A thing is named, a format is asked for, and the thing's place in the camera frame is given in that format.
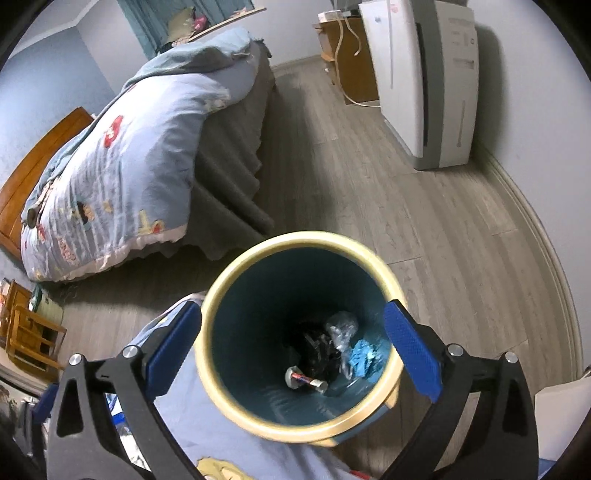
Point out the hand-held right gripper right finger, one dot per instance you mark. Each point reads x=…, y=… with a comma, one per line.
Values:
x=411, y=350

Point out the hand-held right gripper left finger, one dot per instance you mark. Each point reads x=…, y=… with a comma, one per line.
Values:
x=175, y=339

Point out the blue bin with yellow rim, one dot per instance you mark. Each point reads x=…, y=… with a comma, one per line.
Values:
x=258, y=300

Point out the blue crumpled cloth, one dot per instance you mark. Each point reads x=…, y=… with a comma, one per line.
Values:
x=367, y=357

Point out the clear crumpled plastic wrap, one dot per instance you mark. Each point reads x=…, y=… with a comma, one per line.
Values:
x=341, y=327

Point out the black crumpled plastic bag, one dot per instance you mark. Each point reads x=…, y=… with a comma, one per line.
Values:
x=314, y=346

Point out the wooden chair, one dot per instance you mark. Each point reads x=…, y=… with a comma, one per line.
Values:
x=32, y=332

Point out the white flat board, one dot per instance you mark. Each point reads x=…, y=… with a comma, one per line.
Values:
x=561, y=415

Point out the light blue printed quilt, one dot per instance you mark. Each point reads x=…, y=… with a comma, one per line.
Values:
x=129, y=175

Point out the grey bed skirt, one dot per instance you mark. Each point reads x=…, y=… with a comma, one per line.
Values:
x=231, y=161

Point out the wooden headboard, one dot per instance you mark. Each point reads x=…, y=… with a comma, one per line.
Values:
x=37, y=161

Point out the white air purifier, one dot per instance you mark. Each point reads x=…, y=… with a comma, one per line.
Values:
x=415, y=83

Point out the wooden nightstand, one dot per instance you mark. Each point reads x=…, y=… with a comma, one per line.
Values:
x=358, y=69

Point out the teal curtain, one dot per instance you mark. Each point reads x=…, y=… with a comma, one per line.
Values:
x=138, y=23

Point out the wooden plank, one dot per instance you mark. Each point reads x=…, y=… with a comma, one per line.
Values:
x=231, y=21

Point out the white box on nightstand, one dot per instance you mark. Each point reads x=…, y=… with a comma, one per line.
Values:
x=332, y=15

